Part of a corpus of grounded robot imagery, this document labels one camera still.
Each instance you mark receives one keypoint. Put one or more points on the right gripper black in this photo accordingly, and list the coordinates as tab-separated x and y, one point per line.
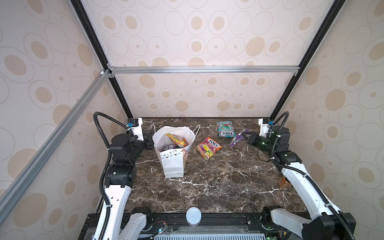
254	138

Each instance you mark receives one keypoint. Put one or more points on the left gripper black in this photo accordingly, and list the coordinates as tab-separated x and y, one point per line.
148	137

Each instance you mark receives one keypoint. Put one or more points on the purple candy packet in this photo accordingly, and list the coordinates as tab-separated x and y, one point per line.
238	138

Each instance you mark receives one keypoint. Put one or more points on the teal Fox's candy packet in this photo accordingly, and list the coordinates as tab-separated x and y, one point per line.
225	129

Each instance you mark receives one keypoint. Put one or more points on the white paper bag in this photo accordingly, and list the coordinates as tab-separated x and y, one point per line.
174	161

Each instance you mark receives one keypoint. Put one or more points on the orange red Fox's packet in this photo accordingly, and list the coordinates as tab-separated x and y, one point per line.
208	147

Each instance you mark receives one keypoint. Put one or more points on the red yellow Fox's packet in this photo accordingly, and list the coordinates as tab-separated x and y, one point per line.
179	141

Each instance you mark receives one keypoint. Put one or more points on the pink Fox's berries packet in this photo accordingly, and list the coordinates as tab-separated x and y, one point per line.
170	147

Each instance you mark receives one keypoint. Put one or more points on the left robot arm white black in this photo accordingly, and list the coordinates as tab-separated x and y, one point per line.
117	180

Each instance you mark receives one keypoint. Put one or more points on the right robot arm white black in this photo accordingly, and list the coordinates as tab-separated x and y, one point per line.
315	200

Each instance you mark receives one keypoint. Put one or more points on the brown round object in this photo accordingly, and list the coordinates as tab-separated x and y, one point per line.
284	183

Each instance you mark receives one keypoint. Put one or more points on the white round cap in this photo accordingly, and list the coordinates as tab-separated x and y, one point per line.
193	216

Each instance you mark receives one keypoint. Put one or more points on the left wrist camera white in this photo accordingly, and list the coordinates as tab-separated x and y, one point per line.
135	126

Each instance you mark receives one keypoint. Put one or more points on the horizontal aluminium rail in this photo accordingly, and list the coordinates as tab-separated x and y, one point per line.
205	70

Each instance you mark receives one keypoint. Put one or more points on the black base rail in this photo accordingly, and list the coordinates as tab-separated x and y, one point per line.
207	223

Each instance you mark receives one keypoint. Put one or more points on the left diagonal aluminium rail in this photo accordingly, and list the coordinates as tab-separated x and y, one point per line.
23	181

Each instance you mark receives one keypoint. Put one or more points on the left black frame post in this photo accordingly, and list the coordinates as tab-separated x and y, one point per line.
96	44

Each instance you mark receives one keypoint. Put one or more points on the black frame post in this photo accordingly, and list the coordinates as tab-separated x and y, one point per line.
96	44
324	28

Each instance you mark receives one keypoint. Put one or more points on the right black frame post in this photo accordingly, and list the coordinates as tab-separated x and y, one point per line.
324	28

